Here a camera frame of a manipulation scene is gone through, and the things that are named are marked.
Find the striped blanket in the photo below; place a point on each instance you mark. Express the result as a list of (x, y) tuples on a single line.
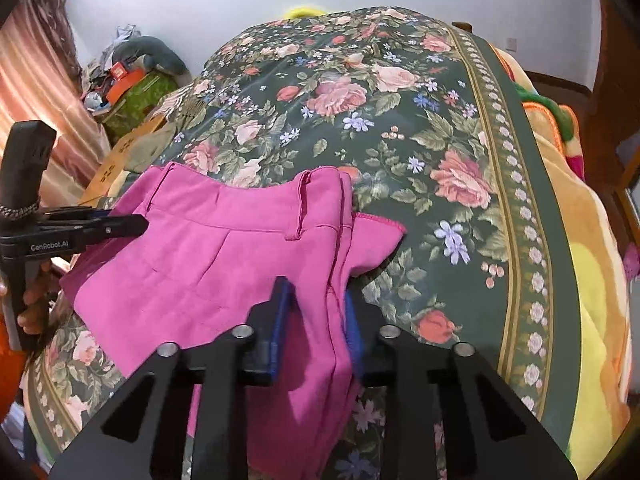
[(177, 100)]

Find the bamboo lap table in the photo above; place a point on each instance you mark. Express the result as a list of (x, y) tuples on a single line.
[(107, 165)]

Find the pink striped curtain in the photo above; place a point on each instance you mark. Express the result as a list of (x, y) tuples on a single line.
[(30, 70)]

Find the pink pants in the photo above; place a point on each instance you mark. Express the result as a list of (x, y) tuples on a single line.
[(200, 260)]

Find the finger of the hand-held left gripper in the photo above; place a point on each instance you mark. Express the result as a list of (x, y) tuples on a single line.
[(120, 230)]

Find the floral bed blanket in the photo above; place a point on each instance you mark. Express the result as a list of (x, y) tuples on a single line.
[(425, 110)]

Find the olive pants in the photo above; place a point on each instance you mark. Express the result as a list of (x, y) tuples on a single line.
[(147, 147)]

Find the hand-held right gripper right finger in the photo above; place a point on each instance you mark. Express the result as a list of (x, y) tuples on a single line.
[(351, 335)]

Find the green fabric bag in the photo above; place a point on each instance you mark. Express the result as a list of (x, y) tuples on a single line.
[(145, 102)]

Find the grey plush pillow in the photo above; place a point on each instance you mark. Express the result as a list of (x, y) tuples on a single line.
[(155, 52)]

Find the pile of clothes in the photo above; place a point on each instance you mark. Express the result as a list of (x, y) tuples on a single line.
[(117, 45)]

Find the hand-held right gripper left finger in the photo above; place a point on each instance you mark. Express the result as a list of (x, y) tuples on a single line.
[(280, 320)]

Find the colourful fleece blanket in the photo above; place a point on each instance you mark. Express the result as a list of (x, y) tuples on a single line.
[(590, 270)]

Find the orange box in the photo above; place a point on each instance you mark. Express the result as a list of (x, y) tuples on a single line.
[(125, 82)]

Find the wooden bed post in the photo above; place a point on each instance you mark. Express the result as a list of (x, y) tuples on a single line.
[(461, 26)]

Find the white wall socket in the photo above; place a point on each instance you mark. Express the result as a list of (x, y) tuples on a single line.
[(511, 43)]

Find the person's left hand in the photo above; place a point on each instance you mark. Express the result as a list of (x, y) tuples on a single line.
[(37, 305)]

